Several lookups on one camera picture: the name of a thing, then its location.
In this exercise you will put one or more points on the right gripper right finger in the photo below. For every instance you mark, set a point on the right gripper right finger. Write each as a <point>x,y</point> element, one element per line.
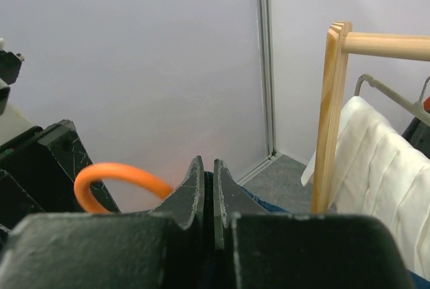
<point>261,249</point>

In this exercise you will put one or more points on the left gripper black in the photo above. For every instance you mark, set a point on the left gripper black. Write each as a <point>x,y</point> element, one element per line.
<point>38,170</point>

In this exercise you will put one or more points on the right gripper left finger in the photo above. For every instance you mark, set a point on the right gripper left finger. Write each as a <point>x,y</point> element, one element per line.
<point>161,248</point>

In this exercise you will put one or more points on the orange plastic hanger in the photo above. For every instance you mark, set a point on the orange plastic hanger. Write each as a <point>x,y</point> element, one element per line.
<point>133,188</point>

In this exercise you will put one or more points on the white pleated skirt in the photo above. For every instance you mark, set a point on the white pleated skirt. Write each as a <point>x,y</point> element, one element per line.
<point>378,173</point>

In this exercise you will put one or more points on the grey hanger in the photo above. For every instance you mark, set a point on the grey hanger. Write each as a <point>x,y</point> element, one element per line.
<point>417,108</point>

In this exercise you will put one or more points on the orange hanger of black garment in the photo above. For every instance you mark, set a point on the orange hanger of black garment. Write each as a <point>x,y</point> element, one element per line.
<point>426,104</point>

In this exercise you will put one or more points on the black dotted garment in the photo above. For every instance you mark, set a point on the black dotted garment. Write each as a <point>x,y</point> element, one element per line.
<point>417,134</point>

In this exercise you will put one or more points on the wooden clothes rack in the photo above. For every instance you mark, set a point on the wooden clothes rack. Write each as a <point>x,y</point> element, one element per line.
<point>341,42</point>

